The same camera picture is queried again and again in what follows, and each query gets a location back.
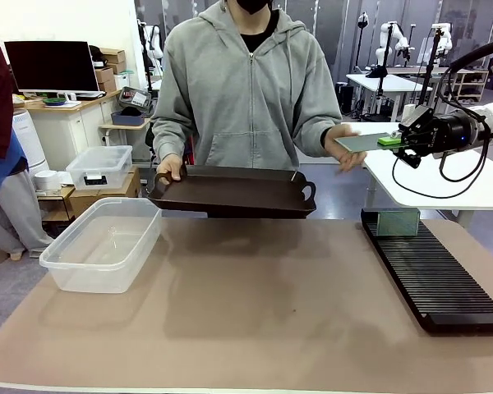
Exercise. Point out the black green-padded right gripper finger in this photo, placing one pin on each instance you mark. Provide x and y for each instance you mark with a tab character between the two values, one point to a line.
408	156
388	141

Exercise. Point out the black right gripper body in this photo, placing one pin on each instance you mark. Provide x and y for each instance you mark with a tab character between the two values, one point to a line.
425	135

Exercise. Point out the green PCB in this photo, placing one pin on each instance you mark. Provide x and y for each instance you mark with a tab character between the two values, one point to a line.
361	143
396	223

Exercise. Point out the dark brown serving tray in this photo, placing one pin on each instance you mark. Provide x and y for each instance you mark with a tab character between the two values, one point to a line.
230	193

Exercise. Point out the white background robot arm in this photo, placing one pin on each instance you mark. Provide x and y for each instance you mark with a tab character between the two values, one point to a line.
384	45
443	39
154	41

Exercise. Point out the person's right forearm grey sleeve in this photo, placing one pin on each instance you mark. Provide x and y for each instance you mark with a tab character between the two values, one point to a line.
170	135

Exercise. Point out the person's left forearm grey sleeve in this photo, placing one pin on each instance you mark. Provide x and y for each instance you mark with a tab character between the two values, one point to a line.
312	135

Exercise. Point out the stacked cardboard boxes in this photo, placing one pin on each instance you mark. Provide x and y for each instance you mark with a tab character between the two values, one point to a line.
109	70

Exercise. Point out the person's left hand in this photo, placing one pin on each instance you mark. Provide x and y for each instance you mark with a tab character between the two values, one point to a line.
341	131

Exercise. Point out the person's right hand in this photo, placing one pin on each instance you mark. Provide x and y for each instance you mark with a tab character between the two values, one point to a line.
173	167

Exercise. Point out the white background table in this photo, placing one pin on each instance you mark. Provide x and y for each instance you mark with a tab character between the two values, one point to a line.
390	84

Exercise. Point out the black stand pole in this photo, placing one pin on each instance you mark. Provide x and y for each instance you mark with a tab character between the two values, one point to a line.
429	78

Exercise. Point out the black computer tower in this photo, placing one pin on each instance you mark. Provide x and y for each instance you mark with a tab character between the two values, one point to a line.
346	98

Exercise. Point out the wooden shelf table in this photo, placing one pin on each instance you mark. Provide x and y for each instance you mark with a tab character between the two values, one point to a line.
468	80

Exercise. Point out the black light stand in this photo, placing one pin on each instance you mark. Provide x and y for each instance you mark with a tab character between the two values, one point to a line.
361	37

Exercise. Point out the black slotted PCB rack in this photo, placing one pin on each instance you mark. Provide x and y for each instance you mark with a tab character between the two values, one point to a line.
427	267

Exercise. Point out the person in grey hoodie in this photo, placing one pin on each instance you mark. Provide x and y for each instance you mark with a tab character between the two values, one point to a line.
246	90

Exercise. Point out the black face mask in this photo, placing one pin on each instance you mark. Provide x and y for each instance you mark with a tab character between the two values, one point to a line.
252	6

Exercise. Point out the grey parts case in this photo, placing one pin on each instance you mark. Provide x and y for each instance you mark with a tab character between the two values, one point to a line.
135	97

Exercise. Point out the blue-grey bin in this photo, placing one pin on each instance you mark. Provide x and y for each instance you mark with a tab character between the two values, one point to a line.
127	119

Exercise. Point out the small wooden white table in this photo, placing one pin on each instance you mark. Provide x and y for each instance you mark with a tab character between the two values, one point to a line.
123	128

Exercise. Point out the large cardboard box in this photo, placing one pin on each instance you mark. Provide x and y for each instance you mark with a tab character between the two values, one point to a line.
107	197

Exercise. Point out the clear lidded storage box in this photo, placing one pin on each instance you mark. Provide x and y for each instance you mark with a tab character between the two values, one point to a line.
98	164

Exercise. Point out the wooden desk with white cabinet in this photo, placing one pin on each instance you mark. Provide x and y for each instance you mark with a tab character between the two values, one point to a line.
65	127

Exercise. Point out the clear plastic box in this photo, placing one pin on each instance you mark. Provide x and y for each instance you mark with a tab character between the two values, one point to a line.
86	279

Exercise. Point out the small black-framed side table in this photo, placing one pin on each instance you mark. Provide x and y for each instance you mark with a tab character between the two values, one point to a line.
57	205

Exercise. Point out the green bowl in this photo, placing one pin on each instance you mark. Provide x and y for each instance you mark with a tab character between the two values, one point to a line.
53	101

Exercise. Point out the white round device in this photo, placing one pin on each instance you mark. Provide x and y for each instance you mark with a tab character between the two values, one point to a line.
46	180

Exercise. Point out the black computer monitor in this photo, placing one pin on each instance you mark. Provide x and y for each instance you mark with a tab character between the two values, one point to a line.
51	65

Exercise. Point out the white air purifier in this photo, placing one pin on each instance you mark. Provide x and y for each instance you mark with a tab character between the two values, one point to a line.
29	139

